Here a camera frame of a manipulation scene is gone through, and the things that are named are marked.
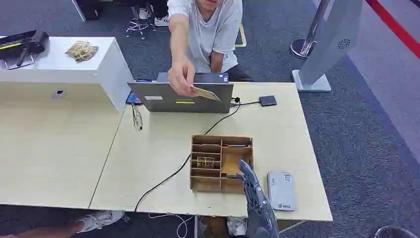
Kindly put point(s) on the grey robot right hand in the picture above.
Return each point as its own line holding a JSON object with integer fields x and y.
{"x": 257, "y": 207}

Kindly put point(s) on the grey flat device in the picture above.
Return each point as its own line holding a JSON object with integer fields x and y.
{"x": 281, "y": 192}

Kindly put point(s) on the white bag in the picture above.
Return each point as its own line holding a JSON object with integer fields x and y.
{"x": 237, "y": 226}

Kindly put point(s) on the wooden card box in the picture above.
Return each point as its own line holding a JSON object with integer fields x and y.
{"x": 206, "y": 182}

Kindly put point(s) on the table leg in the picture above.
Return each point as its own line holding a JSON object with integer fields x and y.
{"x": 196, "y": 226}

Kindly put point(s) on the small black hub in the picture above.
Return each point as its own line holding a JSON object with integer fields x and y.
{"x": 267, "y": 100}

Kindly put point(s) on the grey laptop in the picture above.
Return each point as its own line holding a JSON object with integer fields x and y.
{"x": 183, "y": 98}

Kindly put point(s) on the round metal base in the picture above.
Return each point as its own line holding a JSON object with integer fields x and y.
{"x": 393, "y": 232}

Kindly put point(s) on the person's right hand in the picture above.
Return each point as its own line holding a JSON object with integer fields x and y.
{"x": 181, "y": 78}

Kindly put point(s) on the eyeglasses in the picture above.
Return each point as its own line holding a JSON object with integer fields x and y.
{"x": 137, "y": 117}

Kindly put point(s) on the white shoe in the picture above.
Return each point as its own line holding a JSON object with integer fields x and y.
{"x": 100, "y": 220}

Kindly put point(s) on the blue flat item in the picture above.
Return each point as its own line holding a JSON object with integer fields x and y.
{"x": 133, "y": 98}

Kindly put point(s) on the yellow floor tape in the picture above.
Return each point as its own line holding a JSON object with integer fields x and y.
{"x": 242, "y": 36}

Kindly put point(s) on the grey kiosk stand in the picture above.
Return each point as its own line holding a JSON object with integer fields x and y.
{"x": 331, "y": 46}

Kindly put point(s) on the person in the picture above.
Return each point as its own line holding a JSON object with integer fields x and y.
{"x": 213, "y": 29}

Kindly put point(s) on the person's leg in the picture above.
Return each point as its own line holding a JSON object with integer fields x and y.
{"x": 42, "y": 231}

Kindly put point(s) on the white cabinet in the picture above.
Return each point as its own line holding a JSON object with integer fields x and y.
{"x": 82, "y": 75}

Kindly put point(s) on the red barrier belt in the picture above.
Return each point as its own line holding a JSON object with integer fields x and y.
{"x": 395, "y": 28}

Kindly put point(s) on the small grey desk socket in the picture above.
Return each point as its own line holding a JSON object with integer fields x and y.
{"x": 59, "y": 94}

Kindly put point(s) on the stack of cards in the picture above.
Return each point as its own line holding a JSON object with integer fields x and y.
{"x": 81, "y": 51}

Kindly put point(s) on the black handheld scanner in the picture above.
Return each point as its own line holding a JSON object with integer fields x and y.
{"x": 23, "y": 44}

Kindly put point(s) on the chrome stanchion post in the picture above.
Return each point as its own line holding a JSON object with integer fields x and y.
{"x": 306, "y": 42}

